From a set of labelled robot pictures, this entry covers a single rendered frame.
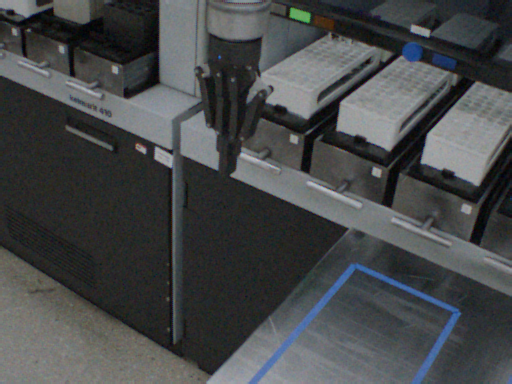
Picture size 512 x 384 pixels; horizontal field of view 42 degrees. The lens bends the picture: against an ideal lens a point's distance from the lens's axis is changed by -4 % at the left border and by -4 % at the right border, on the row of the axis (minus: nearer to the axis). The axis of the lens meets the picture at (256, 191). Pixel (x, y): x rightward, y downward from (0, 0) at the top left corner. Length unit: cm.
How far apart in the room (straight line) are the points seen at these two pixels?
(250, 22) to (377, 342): 45
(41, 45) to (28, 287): 80
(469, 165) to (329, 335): 41
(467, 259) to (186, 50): 65
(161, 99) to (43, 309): 82
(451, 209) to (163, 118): 57
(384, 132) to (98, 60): 59
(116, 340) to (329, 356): 117
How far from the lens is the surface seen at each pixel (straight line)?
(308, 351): 75
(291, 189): 120
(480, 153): 106
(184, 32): 133
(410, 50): 105
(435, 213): 108
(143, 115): 135
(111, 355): 183
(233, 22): 93
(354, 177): 112
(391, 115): 111
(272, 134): 117
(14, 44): 158
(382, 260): 88
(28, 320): 195
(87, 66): 141
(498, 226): 106
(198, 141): 128
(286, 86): 116
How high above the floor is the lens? 137
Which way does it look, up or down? 35 degrees down
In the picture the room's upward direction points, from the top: 5 degrees clockwise
